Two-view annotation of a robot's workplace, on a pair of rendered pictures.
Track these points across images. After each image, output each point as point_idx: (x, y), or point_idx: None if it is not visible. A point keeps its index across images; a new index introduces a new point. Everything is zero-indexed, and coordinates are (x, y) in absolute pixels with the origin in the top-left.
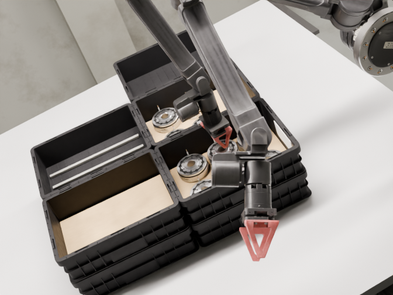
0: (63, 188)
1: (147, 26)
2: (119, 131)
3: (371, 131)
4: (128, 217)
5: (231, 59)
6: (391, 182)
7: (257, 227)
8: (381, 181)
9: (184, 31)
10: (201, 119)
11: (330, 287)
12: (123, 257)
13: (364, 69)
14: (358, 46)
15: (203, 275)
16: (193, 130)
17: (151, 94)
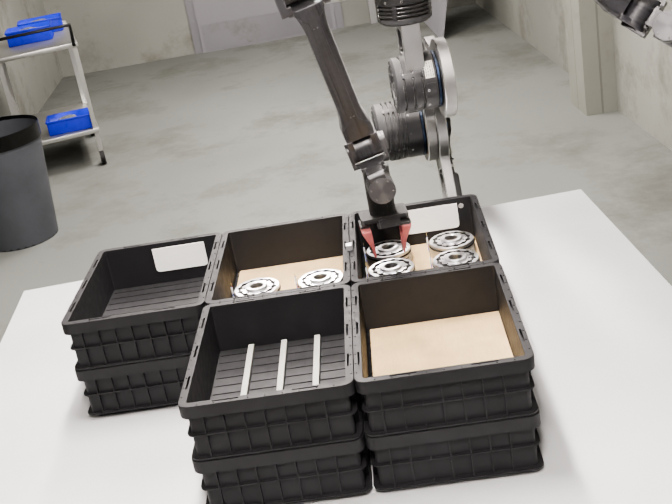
0: (351, 360)
1: (335, 54)
2: (215, 362)
3: None
4: (437, 355)
5: (237, 229)
6: (507, 241)
7: None
8: (499, 245)
9: (97, 263)
10: (371, 219)
11: (634, 282)
12: None
13: (457, 99)
14: (450, 69)
15: (557, 363)
16: (356, 254)
17: (215, 288)
